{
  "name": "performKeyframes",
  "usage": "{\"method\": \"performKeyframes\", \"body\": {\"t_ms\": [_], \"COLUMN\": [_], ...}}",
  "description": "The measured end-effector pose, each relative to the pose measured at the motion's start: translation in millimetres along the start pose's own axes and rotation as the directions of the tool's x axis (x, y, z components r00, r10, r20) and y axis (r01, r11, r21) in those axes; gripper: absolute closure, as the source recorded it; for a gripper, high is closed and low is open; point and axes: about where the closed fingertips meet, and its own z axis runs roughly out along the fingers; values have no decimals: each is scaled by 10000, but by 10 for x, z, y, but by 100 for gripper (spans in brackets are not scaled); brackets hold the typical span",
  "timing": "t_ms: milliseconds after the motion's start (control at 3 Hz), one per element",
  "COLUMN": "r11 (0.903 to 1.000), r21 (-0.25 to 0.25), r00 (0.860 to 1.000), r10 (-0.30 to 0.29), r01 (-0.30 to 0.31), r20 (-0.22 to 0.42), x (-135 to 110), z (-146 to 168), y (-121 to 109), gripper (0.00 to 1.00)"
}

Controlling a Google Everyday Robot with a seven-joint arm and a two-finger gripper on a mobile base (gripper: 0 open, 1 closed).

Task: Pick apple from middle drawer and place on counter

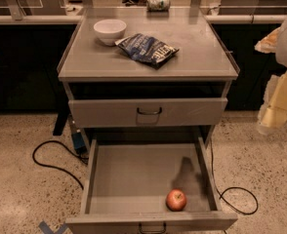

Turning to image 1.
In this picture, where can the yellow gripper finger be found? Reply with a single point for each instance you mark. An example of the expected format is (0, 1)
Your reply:
(273, 112)

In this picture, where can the red apple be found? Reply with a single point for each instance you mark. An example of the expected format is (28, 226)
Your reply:
(176, 200)

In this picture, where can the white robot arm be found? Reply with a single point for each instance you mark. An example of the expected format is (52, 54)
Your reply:
(281, 47)

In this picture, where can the closed top drawer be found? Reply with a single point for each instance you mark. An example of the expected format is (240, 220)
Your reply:
(108, 113)

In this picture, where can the grey drawer cabinet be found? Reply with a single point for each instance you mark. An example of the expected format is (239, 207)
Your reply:
(200, 68)

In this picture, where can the open middle drawer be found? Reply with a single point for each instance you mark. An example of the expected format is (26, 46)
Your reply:
(127, 184)

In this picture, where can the long dark counter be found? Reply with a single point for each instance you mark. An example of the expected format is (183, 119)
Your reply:
(30, 54)

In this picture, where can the blue chip bag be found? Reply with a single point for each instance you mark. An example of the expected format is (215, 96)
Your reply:
(146, 49)

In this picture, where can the crumpled white green can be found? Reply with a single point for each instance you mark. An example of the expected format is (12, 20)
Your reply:
(158, 5)

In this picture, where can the white ceramic bowl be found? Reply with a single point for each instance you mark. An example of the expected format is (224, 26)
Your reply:
(109, 31)

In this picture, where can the blue power box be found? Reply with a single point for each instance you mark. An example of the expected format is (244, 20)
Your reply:
(78, 143)

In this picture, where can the black top drawer handle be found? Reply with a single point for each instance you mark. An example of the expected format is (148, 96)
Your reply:
(149, 112)

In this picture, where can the black drawer handle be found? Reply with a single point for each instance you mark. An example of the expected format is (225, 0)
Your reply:
(149, 112)
(150, 229)

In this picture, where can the black middle drawer handle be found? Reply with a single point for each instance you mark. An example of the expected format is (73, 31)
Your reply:
(150, 229)

